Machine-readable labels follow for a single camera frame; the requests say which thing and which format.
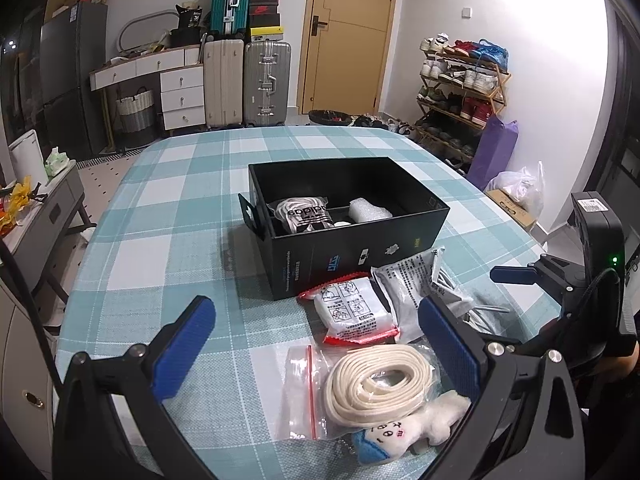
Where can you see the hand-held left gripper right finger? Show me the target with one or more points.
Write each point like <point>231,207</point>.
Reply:
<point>447,342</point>

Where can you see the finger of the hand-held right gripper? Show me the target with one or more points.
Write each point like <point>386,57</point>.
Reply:
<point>552,332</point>
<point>515,275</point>

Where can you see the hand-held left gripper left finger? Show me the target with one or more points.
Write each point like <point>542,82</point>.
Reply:
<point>185,342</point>

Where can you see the grey foil packet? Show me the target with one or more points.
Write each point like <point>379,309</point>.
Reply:
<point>405,275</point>

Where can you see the red-edged white packet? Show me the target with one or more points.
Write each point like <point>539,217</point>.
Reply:
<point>350,310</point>

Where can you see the white and blue plush toy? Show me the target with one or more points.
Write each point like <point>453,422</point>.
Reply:
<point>395,432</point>

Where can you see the black cardboard box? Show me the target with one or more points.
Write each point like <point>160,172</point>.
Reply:
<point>320,265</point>

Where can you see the white plastic bag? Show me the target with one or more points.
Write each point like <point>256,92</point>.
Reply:
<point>520,190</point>

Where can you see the purple bag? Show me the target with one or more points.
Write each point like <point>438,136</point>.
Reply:
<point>492,155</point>

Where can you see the teal checked tablecloth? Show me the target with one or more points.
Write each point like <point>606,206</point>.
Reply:
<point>175,210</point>

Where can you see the bubble wrap piece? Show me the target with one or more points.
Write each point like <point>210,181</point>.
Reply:
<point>369,210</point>

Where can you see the white cabinet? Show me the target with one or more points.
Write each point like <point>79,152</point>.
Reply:
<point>20,360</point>

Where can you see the grey side cabinet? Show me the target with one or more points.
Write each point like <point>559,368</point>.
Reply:
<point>50,220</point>

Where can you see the wooden shoe rack with shoes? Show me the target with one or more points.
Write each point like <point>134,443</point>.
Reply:
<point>460,100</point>

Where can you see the pile of loose shoes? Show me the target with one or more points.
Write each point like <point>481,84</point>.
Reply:
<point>380,122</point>

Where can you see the yellow plastic bag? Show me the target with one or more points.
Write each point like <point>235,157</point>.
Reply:
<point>17,200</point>

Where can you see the green wet wipes pack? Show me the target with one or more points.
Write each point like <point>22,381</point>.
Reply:
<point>59,161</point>

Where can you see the white and grey basket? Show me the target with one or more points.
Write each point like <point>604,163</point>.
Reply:
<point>136,112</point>

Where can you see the white air purifier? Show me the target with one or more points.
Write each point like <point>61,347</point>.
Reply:
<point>25,157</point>

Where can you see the black round tray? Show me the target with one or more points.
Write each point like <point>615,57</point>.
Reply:
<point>327,117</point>

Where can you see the white dresser with drawers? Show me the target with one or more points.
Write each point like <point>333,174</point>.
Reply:
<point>182,92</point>

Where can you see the beige suitcase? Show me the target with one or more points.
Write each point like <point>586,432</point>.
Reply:
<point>223,85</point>

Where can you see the silver suitcase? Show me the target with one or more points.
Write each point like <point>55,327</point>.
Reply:
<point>266,85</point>

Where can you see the yellow wooden door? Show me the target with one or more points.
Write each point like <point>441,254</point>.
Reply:
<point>350,60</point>

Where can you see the grey refrigerator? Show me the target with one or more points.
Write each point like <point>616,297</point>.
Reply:
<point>70,85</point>

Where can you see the dark glass cabinet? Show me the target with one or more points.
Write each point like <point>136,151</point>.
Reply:
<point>25,85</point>

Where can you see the oval mirror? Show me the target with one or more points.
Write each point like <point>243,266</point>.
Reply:
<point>145,27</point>

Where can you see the black paper bag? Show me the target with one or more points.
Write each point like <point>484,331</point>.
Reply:
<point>189,17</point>

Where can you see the red print shoe box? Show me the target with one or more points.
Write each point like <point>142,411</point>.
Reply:
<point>264,9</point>

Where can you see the teal suitcase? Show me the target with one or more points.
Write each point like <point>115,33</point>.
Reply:
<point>230,2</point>

